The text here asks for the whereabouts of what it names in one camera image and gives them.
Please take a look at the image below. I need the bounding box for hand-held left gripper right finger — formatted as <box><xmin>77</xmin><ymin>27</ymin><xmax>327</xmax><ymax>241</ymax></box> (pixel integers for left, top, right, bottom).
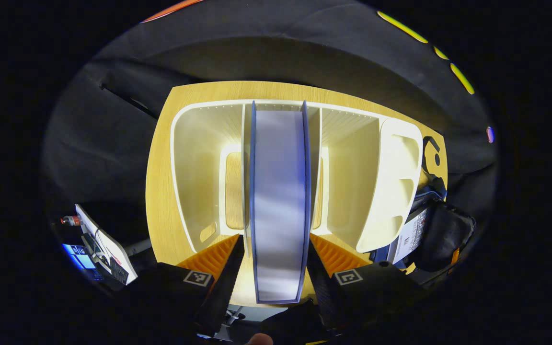
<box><xmin>307</xmin><ymin>233</ymin><xmax>426</xmax><ymax>332</ymax></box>

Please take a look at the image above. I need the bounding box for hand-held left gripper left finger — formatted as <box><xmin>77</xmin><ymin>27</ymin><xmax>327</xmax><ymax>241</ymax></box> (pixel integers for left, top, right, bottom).
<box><xmin>126</xmin><ymin>233</ymin><xmax>246</xmax><ymax>336</ymax></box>

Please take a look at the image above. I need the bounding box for blue schoolbag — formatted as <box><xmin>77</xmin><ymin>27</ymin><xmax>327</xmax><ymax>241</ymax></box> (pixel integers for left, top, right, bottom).
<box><xmin>415</xmin><ymin>137</ymin><xmax>478</xmax><ymax>288</ymax></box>

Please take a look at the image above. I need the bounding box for grey patterned cover book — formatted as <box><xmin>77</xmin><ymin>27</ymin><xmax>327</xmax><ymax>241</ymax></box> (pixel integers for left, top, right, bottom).
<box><xmin>390</xmin><ymin>207</ymin><xmax>431</xmax><ymax>264</ymax></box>

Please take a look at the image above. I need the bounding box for white bookshelf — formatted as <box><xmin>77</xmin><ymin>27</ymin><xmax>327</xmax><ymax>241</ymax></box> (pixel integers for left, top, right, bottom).
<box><xmin>170</xmin><ymin>99</ymin><xmax>424</xmax><ymax>254</ymax></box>

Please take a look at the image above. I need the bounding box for white flat panel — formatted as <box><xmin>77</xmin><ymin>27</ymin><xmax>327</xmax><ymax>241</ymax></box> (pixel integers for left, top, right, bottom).
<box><xmin>74</xmin><ymin>204</ymin><xmax>138</xmax><ymax>286</ymax></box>

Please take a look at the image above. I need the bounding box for lit computer screen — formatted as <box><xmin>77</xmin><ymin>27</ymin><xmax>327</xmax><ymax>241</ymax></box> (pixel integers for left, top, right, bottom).
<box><xmin>62</xmin><ymin>243</ymin><xmax>98</xmax><ymax>270</ymax></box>

